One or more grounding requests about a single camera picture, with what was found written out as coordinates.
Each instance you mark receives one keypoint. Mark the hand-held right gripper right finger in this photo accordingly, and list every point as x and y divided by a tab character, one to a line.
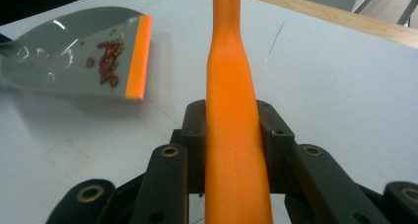
276	141

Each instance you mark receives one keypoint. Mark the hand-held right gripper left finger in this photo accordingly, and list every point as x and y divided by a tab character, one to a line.
196	145

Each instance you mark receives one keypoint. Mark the pile of red beans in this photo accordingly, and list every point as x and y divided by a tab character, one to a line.
108	61

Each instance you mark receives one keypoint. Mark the grey dustpan with orange edge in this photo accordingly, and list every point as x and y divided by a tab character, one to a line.
65	69

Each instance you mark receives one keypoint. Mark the wooden table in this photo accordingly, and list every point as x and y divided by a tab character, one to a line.
345	18

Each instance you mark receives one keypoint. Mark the white desk frame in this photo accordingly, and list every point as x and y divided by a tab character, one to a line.
381	2

